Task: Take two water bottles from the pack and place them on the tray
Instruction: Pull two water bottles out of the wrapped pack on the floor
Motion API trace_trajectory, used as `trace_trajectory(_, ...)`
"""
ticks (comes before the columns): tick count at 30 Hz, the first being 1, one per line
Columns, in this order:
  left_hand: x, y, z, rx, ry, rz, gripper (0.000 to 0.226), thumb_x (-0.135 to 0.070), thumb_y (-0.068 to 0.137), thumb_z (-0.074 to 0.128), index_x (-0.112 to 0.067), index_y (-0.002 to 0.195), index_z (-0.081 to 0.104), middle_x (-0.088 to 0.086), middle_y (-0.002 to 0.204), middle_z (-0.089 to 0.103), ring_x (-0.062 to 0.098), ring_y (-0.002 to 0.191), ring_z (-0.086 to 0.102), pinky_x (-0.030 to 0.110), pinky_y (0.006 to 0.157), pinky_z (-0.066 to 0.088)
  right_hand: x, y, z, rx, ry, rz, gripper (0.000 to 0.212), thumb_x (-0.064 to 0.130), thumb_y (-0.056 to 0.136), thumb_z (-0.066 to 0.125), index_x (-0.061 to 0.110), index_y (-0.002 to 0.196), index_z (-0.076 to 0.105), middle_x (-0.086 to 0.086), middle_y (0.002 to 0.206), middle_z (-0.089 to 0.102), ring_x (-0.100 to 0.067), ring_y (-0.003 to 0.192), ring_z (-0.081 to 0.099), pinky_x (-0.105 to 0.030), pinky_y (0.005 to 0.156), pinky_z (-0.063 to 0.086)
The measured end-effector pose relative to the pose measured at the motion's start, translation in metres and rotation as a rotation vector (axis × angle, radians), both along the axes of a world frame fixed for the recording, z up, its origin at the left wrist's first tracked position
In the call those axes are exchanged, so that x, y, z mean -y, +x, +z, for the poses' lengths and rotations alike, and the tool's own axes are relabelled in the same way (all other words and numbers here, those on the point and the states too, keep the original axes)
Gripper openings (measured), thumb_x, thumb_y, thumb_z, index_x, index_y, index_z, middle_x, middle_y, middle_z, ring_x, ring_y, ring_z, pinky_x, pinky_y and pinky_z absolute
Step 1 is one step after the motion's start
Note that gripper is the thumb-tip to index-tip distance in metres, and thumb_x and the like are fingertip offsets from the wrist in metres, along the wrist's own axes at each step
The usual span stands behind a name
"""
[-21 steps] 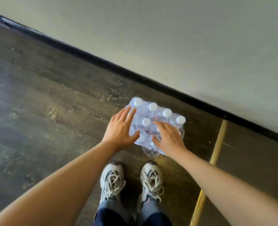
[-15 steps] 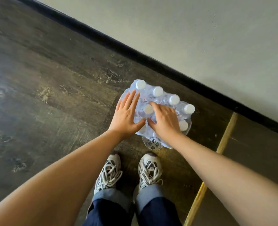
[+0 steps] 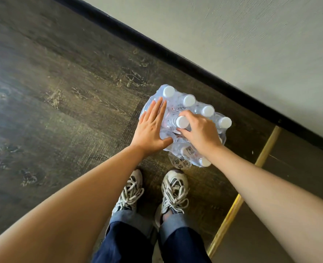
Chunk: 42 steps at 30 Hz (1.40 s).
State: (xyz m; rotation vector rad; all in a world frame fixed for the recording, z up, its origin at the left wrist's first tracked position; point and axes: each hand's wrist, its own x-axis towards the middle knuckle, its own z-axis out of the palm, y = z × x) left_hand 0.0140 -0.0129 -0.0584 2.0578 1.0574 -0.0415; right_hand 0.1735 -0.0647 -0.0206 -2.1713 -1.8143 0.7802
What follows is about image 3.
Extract person's right hand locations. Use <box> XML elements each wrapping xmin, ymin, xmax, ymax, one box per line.
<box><xmin>176</xmin><ymin>110</ymin><xmax>224</xmax><ymax>157</ymax></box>

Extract person's left hand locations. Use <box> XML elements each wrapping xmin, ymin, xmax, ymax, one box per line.
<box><xmin>130</xmin><ymin>96</ymin><xmax>174</xmax><ymax>157</ymax></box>

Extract single clear white-capped bottle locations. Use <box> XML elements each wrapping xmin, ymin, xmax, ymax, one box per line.
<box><xmin>169</xmin><ymin>115</ymin><xmax>191</xmax><ymax>134</ymax></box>

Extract shrink-wrapped pack of water bottles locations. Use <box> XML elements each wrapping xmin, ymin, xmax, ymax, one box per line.
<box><xmin>139</xmin><ymin>84</ymin><xmax>232</xmax><ymax>170</ymax></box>

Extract person's left forearm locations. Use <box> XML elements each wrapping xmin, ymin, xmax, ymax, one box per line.
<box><xmin>0</xmin><ymin>144</ymin><xmax>149</xmax><ymax>263</ymax></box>

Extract person's right forearm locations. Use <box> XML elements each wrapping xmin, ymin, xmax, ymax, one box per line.
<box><xmin>205</xmin><ymin>146</ymin><xmax>323</xmax><ymax>263</ymax></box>

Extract person's right grey sneaker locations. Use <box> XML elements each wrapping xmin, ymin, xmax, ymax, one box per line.
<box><xmin>155</xmin><ymin>169</ymin><xmax>190</xmax><ymax>228</ymax></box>

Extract person's grey sneaker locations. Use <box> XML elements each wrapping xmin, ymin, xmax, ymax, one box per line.
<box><xmin>112</xmin><ymin>169</ymin><xmax>145</xmax><ymax>215</ymax></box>
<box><xmin>155</xmin><ymin>169</ymin><xmax>190</xmax><ymax>228</ymax></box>

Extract black baseboard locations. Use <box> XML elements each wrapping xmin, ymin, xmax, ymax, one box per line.
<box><xmin>50</xmin><ymin>0</ymin><xmax>323</xmax><ymax>158</ymax></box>

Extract person's left grey sneaker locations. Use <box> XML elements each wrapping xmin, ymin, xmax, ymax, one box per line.
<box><xmin>112</xmin><ymin>169</ymin><xmax>145</xmax><ymax>215</ymax></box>

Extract brass floor threshold strip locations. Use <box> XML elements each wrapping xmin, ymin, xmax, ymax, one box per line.
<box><xmin>206</xmin><ymin>125</ymin><xmax>282</xmax><ymax>258</ymax></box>

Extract dark blue cuffed jeans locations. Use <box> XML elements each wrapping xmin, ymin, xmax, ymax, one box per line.
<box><xmin>92</xmin><ymin>209</ymin><xmax>213</xmax><ymax>263</ymax></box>

